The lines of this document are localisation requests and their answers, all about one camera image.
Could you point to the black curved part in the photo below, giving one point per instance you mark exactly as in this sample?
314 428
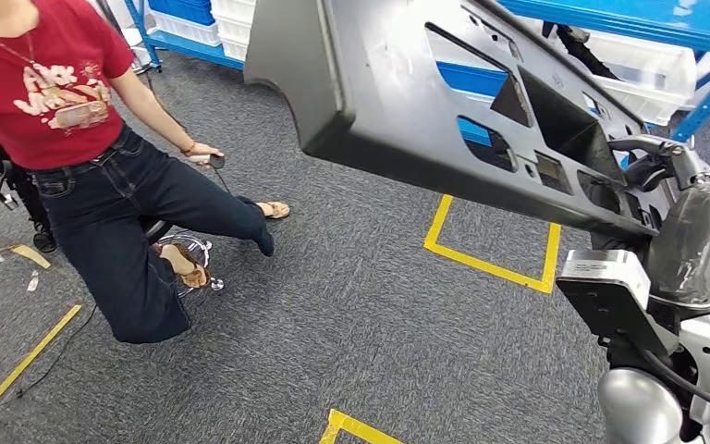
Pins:
581 52

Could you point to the black plastic panel part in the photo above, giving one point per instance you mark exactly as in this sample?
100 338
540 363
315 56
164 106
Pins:
379 92

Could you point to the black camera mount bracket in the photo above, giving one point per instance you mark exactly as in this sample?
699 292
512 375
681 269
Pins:
612 318

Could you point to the tan sandal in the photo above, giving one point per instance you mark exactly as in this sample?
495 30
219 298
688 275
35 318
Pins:
274 210
189 272

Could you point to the person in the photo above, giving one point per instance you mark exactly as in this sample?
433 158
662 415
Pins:
55 92

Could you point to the blue wheeled shelf rack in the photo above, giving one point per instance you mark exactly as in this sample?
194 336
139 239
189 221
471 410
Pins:
196 54

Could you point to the blue plastic tray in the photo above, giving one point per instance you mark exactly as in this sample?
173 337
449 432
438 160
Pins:
471 80

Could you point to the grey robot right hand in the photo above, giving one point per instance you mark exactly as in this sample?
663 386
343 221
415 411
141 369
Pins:
698 239

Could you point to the white plastic tray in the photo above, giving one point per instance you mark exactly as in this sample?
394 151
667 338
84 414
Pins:
471 105
649 80
232 49
232 7
232 27
459 49

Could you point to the white black handheld controller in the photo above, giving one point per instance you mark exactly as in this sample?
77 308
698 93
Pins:
217 162

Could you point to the person's left forearm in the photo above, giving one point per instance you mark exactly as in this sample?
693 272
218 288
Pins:
168 129

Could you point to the black wheeled device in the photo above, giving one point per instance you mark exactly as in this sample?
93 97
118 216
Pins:
18 184

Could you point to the person's left hand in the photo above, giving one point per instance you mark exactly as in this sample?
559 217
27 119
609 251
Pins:
202 153

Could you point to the beige tape piece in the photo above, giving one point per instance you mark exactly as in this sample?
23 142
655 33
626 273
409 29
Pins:
31 256

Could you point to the yellow floor tape square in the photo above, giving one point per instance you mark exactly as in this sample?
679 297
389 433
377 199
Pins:
490 268

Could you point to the small white scrap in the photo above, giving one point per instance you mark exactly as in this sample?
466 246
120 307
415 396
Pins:
33 281

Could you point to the blue plastic crate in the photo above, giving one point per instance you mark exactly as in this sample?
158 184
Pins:
180 11

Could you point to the yellow floor tape line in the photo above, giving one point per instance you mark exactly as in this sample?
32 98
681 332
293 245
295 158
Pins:
24 369

